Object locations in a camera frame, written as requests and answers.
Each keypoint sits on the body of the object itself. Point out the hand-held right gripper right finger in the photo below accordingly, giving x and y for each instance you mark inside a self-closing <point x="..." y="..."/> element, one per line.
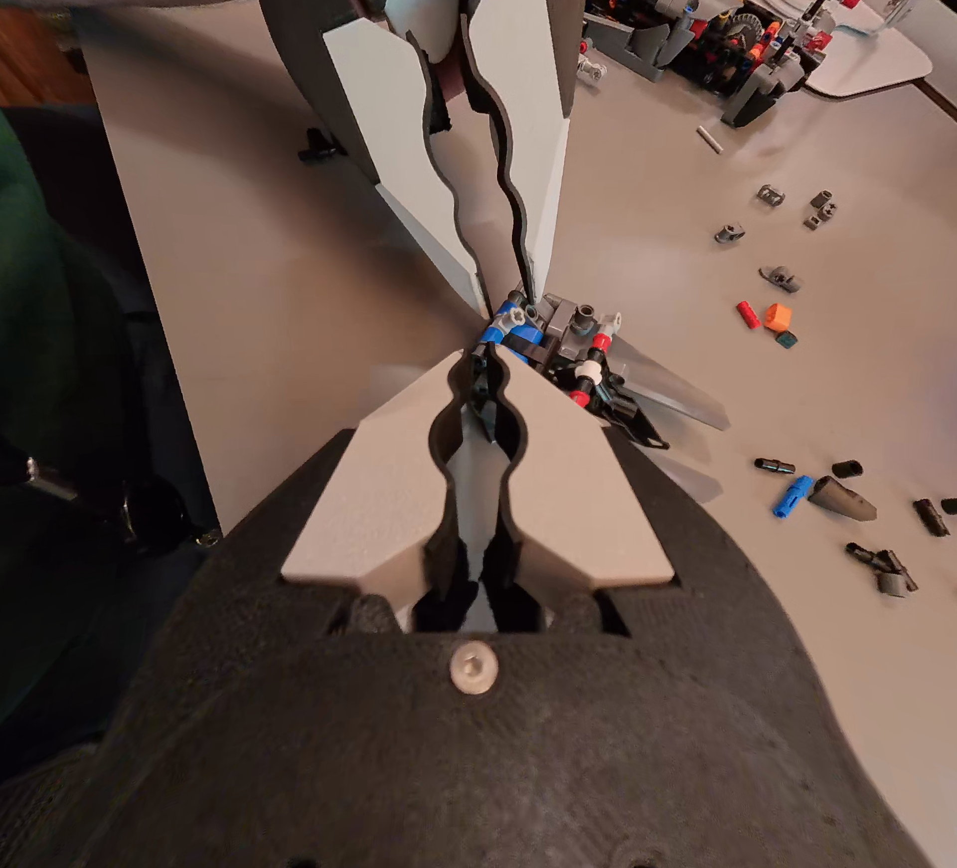
<point x="590" y="509"/>

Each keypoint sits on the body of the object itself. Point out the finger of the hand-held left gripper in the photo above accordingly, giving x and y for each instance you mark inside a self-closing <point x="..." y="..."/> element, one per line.
<point x="381" y="105"/>
<point x="523" y="60"/>

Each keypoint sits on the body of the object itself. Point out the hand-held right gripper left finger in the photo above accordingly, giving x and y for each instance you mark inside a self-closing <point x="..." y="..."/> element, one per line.
<point x="359" y="509"/>

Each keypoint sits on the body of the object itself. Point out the dark grey lego wing assembly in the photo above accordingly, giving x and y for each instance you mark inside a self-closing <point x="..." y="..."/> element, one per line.
<point x="568" y="337"/>

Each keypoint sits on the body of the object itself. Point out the black t-shaped lego connector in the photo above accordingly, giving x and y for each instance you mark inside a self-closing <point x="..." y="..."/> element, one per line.
<point x="318" y="148"/>

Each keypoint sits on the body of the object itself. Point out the large lego car model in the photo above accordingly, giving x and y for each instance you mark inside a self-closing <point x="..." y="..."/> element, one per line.
<point x="673" y="0"/>

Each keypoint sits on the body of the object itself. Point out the group of black lego pins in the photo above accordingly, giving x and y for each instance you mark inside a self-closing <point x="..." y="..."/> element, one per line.
<point x="774" y="465"/>

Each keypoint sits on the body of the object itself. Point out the blue lego pin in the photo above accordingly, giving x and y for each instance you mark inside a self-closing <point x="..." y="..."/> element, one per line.
<point x="791" y="495"/>

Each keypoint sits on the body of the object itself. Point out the light grey lego axle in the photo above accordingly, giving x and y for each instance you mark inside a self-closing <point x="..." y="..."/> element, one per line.
<point x="710" y="139"/>

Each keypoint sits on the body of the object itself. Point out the red lego pin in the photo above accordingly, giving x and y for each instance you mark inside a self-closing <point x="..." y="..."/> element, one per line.
<point x="748" y="314"/>

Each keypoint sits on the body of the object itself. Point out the small black lego piece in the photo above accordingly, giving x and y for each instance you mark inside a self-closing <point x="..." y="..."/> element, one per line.
<point x="786" y="339"/>

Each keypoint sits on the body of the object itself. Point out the grey lego axle connector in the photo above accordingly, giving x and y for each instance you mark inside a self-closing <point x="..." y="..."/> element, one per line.
<point x="730" y="233"/>

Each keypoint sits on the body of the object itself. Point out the grey curved lego piece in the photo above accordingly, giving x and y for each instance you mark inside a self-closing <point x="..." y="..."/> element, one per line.
<point x="770" y="195"/>

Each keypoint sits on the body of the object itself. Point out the grey angled lego piece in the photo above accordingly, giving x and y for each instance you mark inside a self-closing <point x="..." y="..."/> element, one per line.
<point x="780" y="277"/>

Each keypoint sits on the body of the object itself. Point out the dark square lego tile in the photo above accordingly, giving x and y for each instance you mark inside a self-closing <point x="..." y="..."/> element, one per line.
<point x="890" y="582"/>

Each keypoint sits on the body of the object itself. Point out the grey lego double connector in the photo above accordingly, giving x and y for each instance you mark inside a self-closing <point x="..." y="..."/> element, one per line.
<point x="822" y="202"/>

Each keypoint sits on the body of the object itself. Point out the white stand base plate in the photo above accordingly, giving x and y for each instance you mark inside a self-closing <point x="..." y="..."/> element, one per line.
<point x="875" y="53"/>

